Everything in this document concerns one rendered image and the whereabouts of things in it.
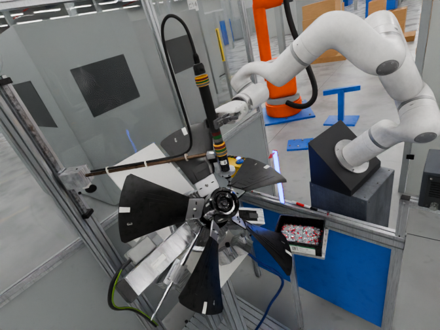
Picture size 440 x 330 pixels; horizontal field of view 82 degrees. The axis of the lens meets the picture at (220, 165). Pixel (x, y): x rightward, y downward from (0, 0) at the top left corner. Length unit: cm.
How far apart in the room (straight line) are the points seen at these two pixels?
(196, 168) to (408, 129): 79
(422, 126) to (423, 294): 135
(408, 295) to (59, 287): 206
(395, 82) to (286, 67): 35
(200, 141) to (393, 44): 68
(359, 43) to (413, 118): 41
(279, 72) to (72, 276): 138
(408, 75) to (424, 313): 153
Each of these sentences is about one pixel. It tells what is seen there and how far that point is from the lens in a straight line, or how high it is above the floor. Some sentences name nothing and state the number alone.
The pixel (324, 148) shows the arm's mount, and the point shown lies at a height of 112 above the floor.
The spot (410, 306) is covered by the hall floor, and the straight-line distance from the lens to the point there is 216.
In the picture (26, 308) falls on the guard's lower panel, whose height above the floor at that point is 87.
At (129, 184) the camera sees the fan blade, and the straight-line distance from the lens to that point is 86.
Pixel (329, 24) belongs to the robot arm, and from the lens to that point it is 85.
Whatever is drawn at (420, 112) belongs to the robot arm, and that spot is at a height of 134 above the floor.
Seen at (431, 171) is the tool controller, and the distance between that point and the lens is 103.
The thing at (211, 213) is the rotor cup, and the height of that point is 121.
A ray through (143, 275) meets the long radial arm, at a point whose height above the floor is 112.
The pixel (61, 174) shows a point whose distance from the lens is 120.
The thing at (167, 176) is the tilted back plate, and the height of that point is 123.
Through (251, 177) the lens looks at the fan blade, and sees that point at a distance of 109.
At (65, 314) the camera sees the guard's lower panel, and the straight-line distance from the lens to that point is 171.
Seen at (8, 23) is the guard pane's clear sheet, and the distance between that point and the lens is 138.
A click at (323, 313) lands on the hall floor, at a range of 204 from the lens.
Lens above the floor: 178
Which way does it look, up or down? 29 degrees down
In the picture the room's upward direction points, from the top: 16 degrees counter-clockwise
